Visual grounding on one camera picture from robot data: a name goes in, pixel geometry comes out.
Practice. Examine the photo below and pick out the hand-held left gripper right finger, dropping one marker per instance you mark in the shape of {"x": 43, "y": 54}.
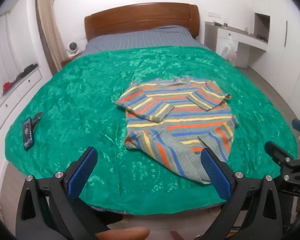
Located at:
{"x": 215, "y": 175}

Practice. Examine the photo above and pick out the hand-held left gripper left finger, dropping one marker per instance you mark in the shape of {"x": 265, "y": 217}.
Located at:
{"x": 82, "y": 173}

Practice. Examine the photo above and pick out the striped knit sweater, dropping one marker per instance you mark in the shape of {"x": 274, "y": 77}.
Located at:
{"x": 180, "y": 115}

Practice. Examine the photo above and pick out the person's left hand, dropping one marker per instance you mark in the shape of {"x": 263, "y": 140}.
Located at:
{"x": 125, "y": 233}

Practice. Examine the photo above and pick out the black smartphone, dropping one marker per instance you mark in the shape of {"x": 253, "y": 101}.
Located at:
{"x": 28, "y": 133}

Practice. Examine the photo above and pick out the small black tool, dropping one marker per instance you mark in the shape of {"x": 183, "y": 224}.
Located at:
{"x": 37, "y": 118}

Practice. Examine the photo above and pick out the white wardrobe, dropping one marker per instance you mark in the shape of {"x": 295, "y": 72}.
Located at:
{"x": 285, "y": 55}

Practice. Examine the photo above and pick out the green patterned blanket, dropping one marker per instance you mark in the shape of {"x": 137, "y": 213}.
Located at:
{"x": 77, "y": 92}

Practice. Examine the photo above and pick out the dark items in niche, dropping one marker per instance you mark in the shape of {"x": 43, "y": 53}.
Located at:
{"x": 262, "y": 38}

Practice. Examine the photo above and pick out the white window cabinet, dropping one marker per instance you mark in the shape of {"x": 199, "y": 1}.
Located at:
{"x": 22, "y": 91}

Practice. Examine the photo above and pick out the white desk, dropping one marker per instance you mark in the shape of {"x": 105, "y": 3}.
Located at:
{"x": 245, "y": 40}

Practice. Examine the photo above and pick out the white plastic bag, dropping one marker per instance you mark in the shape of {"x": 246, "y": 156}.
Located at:
{"x": 228, "y": 52}

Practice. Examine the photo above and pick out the wooden nightstand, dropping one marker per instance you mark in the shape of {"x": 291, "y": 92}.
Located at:
{"x": 70, "y": 60}

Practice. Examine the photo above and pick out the red cloth item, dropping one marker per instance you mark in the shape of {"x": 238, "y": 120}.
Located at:
{"x": 7, "y": 86}

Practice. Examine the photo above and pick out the black items on sill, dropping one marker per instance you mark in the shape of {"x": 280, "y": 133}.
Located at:
{"x": 27, "y": 70}

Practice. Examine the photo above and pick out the white desk fan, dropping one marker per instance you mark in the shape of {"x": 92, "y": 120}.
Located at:
{"x": 71, "y": 48}

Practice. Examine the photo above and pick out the white sheer curtain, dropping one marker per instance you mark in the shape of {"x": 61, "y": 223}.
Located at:
{"x": 2, "y": 55}

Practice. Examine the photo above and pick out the grey striped bed sheet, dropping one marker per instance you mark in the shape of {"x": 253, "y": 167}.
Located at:
{"x": 145, "y": 40}

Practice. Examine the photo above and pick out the beige curtain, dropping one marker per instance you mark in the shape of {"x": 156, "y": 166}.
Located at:
{"x": 48, "y": 30}

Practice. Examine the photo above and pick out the wooden headboard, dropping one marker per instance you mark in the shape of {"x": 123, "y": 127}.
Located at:
{"x": 140, "y": 15}

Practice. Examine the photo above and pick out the white wall socket panel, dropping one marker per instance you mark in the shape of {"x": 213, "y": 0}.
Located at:
{"x": 213, "y": 14}

